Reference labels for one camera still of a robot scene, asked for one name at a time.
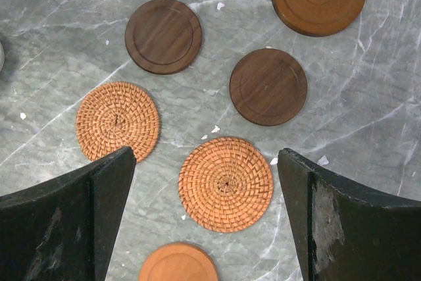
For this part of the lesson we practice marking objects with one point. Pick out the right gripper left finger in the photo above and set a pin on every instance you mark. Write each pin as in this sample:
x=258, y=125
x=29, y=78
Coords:
x=65, y=228

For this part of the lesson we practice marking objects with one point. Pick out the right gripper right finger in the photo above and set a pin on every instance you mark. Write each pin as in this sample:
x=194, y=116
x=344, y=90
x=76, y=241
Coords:
x=344, y=230

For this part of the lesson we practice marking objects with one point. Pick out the smooth light wood coaster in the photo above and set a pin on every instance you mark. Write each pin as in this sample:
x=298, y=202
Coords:
x=178, y=261

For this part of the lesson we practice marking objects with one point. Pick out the large woven rattan coaster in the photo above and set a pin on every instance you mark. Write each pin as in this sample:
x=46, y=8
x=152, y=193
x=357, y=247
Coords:
x=225, y=185

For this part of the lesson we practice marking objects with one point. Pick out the dark wood coaster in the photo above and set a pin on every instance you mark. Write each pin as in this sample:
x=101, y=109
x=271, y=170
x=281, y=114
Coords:
x=268, y=87

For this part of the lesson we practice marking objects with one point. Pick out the dark walnut coaster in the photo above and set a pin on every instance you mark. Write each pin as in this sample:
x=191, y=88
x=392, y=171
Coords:
x=163, y=36

